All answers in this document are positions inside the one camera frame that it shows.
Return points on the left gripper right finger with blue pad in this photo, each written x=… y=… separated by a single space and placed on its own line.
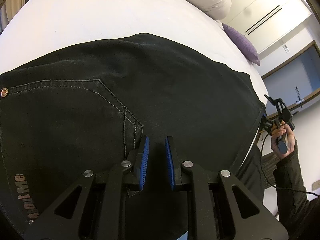
x=185 y=175

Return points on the black mesh chair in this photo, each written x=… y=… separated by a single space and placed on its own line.
x=269 y=165

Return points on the black jeans pants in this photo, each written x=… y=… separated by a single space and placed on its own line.
x=85 y=107

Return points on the bed with white sheet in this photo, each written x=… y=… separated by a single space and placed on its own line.
x=43 y=26

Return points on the white wardrobe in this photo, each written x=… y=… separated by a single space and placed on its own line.
x=264 y=22

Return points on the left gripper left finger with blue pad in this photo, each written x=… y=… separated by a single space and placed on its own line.
x=124 y=178

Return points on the purple cushion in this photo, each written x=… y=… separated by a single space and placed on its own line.
x=243 y=44

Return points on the dark sleeve right forearm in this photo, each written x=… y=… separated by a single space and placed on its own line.
x=297 y=214

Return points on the person right hand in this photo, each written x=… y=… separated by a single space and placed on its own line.
x=282 y=140

